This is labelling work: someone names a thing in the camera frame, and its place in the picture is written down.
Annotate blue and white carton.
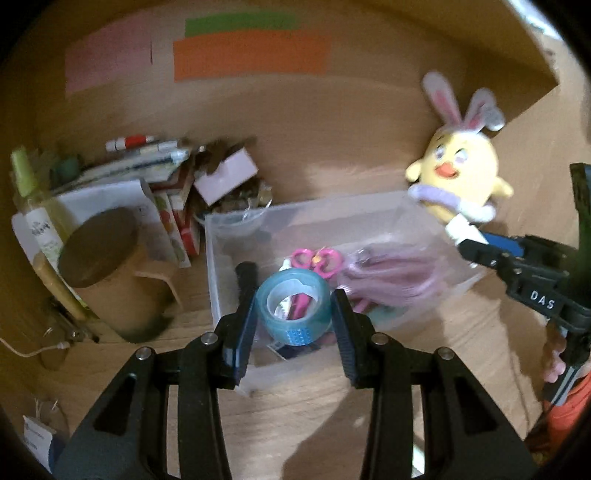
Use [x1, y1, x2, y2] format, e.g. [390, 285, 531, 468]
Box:
[22, 414, 66, 472]

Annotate red and white snack box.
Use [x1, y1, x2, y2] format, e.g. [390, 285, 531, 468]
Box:
[151, 174, 205, 269]

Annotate white cable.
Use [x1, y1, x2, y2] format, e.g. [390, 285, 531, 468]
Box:
[0, 336, 71, 359]

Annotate white paper stack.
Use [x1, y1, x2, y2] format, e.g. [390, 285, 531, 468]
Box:
[11, 178, 192, 269]

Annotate beige tube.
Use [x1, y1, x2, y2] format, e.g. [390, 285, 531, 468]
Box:
[31, 253, 89, 325]

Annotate small clear bowl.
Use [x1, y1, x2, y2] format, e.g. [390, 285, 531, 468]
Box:
[196, 208, 267, 239]

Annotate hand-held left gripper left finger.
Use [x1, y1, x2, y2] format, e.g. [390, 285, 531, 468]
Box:
[53, 261, 259, 480]

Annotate eyeglasses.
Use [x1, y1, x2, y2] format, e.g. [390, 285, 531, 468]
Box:
[39, 299, 100, 371]

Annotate orange cloth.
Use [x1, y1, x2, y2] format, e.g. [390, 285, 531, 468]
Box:
[544, 373, 591, 464]

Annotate white printed tube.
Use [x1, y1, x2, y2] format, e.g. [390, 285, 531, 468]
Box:
[78, 148, 191, 182]

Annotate person's right hand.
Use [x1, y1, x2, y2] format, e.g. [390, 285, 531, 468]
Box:
[542, 329, 574, 385]

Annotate pale pink small box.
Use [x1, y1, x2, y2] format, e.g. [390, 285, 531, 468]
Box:
[193, 150, 259, 206]

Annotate blue tape roll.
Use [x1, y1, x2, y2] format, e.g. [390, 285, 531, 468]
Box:
[255, 270, 333, 346]

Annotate clear plastic storage box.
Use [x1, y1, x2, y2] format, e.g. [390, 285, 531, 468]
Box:
[204, 190, 489, 398]

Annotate yellow chick plush toy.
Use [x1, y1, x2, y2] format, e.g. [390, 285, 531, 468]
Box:
[405, 71, 515, 227]

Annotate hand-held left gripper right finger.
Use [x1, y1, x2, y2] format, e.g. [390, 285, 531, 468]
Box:
[331, 288, 539, 480]

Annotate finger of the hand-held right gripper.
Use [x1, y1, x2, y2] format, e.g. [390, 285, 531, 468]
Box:
[482, 231, 529, 257]
[457, 237, 525, 280]

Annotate pink scissors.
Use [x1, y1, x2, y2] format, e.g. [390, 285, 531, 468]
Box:
[278, 247, 345, 320]

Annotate pink braided lanyard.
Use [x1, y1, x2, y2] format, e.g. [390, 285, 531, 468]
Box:
[336, 246, 445, 315]

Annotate green spray bottle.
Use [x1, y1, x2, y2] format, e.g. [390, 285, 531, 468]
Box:
[10, 146, 66, 278]

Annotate green sticky note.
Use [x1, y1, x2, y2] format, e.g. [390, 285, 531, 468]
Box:
[185, 11, 299, 38]

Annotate red and white marker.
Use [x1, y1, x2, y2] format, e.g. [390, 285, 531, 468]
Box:
[105, 133, 160, 152]

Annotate brown mug with lid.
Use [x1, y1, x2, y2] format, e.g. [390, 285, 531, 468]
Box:
[57, 207, 184, 345]

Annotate wooden shelf board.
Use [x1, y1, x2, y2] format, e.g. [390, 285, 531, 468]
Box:
[502, 0, 560, 89]

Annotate pink sticky note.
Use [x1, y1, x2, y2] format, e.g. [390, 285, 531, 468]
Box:
[65, 22, 154, 96]

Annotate orange sticky note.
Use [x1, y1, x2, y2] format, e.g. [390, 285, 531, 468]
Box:
[172, 30, 331, 82]

